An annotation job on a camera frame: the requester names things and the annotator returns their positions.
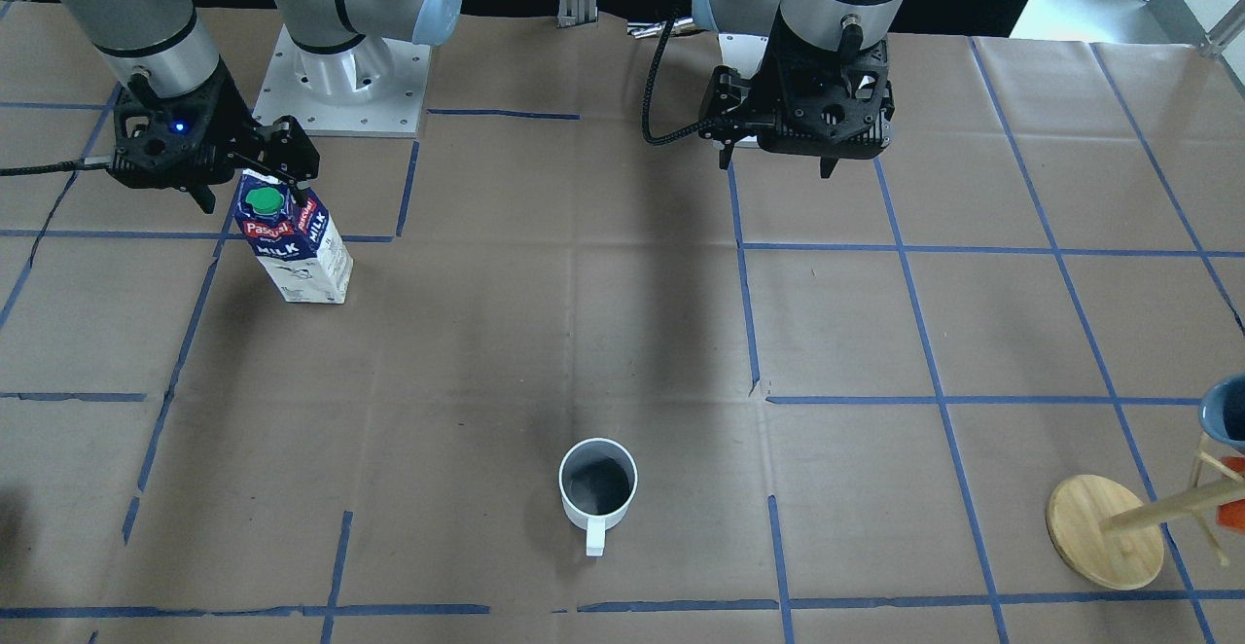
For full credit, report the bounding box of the white grey mug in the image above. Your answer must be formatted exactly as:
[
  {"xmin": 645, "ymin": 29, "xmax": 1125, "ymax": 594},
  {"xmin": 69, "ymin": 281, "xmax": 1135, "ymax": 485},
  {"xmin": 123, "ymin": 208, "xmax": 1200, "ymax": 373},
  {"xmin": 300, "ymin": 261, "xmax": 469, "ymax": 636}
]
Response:
[{"xmin": 557, "ymin": 438, "xmax": 639, "ymax": 558}]

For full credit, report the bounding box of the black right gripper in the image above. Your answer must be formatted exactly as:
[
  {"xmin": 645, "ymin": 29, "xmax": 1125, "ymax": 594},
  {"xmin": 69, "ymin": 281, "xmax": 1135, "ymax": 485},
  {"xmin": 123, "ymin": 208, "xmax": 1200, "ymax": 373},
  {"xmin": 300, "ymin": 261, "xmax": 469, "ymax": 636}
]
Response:
[{"xmin": 107, "ymin": 60, "xmax": 320, "ymax": 214}]

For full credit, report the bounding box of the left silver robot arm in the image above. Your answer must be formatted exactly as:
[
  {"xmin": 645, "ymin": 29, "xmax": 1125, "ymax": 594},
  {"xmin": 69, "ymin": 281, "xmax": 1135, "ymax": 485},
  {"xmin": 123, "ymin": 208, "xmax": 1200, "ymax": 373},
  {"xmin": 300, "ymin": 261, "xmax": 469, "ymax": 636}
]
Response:
[{"xmin": 691, "ymin": 0, "xmax": 904, "ymax": 177}]

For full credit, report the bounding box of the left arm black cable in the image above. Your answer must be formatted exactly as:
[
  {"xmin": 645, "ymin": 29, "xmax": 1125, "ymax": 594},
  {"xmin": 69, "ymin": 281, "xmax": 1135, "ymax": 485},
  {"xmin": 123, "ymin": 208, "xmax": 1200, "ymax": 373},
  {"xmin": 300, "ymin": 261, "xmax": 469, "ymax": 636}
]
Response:
[{"xmin": 640, "ymin": 0, "xmax": 730, "ymax": 147}]

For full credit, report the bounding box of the orange mug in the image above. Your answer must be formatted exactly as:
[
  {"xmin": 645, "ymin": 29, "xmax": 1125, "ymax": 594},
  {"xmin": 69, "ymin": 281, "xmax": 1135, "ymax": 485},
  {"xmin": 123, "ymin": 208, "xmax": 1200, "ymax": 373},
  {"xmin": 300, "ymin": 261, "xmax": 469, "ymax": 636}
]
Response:
[{"xmin": 1216, "ymin": 455, "xmax": 1245, "ymax": 532}]

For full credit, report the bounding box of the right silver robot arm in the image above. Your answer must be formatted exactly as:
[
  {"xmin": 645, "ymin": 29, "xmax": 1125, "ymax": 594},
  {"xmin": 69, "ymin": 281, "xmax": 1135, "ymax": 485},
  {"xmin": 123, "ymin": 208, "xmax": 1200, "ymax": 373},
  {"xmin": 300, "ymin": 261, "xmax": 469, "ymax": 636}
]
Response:
[{"xmin": 59, "ymin": 0, "xmax": 463, "ymax": 213}]

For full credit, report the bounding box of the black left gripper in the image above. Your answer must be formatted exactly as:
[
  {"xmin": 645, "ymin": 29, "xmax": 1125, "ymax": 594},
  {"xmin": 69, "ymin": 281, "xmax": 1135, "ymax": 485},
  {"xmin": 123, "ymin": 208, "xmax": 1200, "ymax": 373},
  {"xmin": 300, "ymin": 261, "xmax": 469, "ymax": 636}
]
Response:
[{"xmin": 703, "ymin": 32, "xmax": 895, "ymax": 179}]

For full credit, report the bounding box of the blue mug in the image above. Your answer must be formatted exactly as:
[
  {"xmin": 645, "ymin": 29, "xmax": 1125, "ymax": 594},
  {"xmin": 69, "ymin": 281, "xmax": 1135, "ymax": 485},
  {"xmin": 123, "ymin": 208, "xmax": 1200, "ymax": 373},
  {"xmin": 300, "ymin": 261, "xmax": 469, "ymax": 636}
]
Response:
[{"xmin": 1199, "ymin": 372, "xmax": 1244, "ymax": 453}]

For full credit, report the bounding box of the wooden mug tree stand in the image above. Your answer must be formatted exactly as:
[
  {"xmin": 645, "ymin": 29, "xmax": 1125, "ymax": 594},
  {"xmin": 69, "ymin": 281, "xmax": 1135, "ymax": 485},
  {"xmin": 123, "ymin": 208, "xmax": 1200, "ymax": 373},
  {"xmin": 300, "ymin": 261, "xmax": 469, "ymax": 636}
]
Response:
[{"xmin": 1046, "ymin": 433, "xmax": 1244, "ymax": 590}]

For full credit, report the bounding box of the Pascual milk carton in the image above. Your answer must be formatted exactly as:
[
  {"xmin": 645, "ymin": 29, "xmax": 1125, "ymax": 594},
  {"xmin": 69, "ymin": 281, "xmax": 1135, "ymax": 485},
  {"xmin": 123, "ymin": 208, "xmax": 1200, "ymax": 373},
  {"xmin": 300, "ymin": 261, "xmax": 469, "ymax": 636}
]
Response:
[{"xmin": 232, "ymin": 169, "xmax": 354, "ymax": 305}]

